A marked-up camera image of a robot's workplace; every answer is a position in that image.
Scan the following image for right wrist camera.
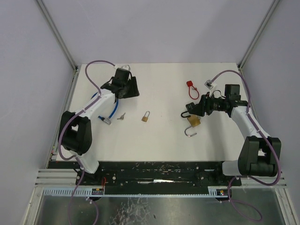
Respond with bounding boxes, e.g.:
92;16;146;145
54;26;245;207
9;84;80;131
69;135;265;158
204;80;217;97

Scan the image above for aluminium frame post right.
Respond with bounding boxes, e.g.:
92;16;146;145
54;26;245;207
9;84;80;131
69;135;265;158
237;0;281;70

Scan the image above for blue lock keys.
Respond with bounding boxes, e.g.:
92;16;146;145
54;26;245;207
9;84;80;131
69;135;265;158
117;113;126;120

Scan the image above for blue cable lock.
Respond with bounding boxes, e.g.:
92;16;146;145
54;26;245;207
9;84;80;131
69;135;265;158
90;91;119;125

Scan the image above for grey slotted cable duct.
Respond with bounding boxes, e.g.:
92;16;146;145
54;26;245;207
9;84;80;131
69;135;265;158
43;187;228;198

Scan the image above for small brass padlock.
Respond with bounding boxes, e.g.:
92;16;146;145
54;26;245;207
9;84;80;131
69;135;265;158
141;111;150;122

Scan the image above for black padlock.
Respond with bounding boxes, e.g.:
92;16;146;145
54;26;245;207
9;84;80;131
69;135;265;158
180;102;197;118

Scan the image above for aluminium frame post left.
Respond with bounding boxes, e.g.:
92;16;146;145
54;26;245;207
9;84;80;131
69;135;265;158
35;0;78;71

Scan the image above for purple cable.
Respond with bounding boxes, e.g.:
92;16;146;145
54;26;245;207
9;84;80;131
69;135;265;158
57;60;118;225
210;69;283;222

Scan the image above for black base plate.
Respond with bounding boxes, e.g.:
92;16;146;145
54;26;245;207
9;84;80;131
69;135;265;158
48;160;242;195

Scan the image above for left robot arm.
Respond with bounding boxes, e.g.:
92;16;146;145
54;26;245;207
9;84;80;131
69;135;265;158
58;67;139;174

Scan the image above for large brass padlock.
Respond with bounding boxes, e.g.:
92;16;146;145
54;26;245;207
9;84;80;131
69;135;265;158
184;115;201;137

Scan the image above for red cable padlock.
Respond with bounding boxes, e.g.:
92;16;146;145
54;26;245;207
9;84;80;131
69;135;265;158
186;80;200;100

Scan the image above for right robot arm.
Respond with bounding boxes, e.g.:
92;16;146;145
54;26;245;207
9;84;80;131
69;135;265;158
186;84;281;177

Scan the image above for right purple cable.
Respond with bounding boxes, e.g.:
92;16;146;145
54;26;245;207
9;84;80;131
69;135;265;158
210;69;283;222

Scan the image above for aluminium frame post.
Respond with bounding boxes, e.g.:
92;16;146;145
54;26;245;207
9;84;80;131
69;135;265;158
35;0;78;71
237;0;281;70

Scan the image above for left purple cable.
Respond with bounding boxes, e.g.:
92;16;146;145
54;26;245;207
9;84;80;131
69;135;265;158
57;60;118;225

